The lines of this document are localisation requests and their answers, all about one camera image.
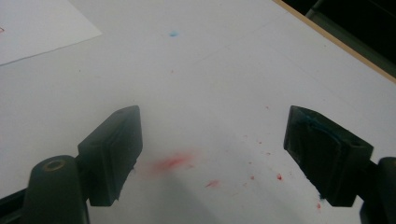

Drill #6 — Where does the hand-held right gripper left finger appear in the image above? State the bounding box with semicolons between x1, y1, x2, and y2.
77;105;145;208

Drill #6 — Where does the white paper sheet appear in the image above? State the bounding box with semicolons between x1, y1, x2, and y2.
0;0;104;67

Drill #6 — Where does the wooden table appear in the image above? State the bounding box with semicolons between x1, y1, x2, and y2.
272;0;396;85

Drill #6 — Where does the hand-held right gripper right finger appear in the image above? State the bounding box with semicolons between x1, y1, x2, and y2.
282;105;375;208

